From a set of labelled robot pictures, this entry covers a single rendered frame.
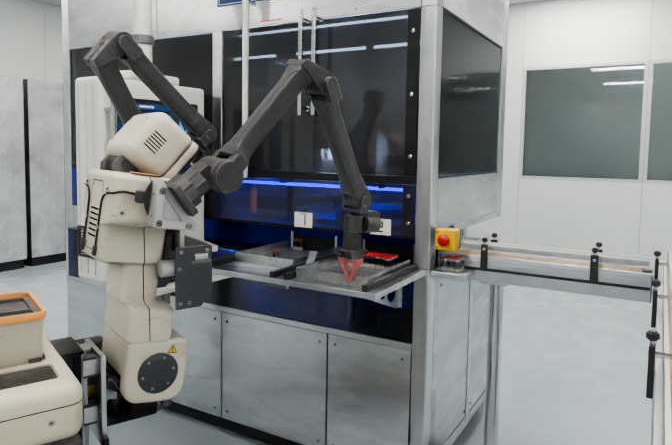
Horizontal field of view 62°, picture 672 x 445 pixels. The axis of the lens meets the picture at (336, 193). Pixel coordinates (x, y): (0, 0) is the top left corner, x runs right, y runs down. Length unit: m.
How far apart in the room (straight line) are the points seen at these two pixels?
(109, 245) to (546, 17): 5.82
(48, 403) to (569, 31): 6.08
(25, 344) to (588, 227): 5.79
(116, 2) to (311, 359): 1.92
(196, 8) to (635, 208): 5.00
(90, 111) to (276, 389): 1.33
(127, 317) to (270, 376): 1.11
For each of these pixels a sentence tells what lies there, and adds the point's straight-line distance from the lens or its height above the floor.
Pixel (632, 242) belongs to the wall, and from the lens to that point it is 6.52.
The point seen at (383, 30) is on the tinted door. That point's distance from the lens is 2.12.
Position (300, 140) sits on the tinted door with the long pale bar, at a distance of 2.25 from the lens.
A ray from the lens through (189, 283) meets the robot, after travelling 1.51.
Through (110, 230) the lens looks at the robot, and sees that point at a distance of 1.47.
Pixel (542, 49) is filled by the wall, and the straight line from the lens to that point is 6.67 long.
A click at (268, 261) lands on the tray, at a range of 2.04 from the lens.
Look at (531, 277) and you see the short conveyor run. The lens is 2.05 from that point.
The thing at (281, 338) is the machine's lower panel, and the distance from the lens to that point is 2.42.
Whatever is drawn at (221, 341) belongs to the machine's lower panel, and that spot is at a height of 0.44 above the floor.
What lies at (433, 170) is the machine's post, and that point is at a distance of 2.00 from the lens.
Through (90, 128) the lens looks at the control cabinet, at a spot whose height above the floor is 1.36.
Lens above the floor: 1.30
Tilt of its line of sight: 4 degrees down
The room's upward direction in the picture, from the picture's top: 1 degrees clockwise
